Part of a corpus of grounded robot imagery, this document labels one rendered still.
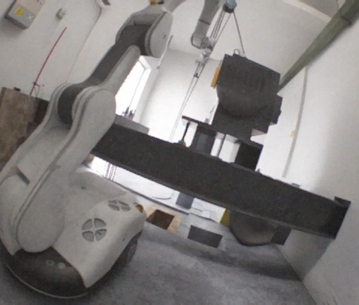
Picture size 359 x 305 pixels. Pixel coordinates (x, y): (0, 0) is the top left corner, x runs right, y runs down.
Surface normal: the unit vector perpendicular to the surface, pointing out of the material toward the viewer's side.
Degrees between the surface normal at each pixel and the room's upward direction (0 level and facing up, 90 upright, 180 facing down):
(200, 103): 90
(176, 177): 90
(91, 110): 90
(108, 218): 38
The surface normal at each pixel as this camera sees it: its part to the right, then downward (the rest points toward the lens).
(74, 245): 0.11, -0.78
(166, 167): -0.17, -0.02
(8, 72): 0.93, 0.33
